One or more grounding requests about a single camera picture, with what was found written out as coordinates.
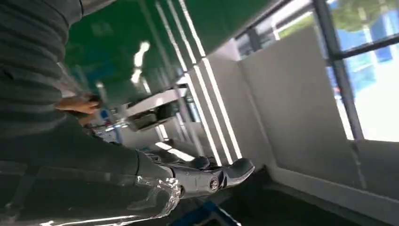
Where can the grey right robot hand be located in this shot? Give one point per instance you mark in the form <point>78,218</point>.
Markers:
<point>93,153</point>

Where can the person's hand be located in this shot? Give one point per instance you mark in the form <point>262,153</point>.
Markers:
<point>78,106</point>

